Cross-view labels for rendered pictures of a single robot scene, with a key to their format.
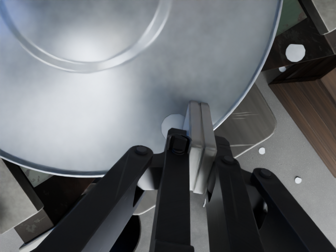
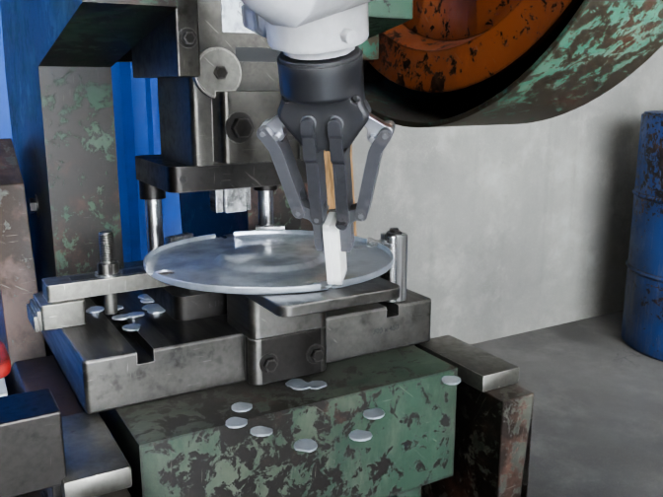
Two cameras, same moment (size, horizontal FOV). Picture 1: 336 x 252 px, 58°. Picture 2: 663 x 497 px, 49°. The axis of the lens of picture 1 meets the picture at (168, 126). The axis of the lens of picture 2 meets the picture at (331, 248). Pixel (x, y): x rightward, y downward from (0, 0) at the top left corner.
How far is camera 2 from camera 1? 0.75 m
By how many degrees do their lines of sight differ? 83
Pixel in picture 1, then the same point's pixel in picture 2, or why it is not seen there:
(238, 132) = (371, 287)
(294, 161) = not seen: outside the picture
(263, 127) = (390, 286)
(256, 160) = not seen: outside the picture
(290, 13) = (441, 366)
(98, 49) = (274, 263)
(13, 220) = (92, 471)
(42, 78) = (232, 273)
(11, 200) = (101, 457)
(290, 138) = not seen: outside the picture
